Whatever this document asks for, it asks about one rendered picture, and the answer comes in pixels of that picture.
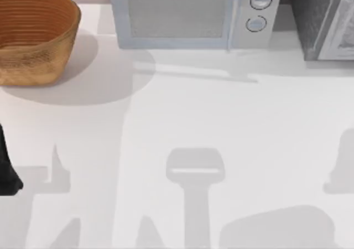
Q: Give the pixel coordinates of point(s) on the microwave oven door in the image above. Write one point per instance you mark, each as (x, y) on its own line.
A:
(177, 13)

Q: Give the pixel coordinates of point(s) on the brown woven basket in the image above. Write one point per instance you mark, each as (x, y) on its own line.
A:
(33, 58)

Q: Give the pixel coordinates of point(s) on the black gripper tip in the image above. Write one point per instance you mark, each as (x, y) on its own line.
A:
(6, 174)

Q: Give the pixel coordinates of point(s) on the pale microwave oven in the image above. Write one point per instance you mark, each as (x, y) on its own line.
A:
(254, 38)

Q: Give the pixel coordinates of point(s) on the round microwave knob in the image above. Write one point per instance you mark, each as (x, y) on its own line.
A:
(256, 23)
(260, 0)

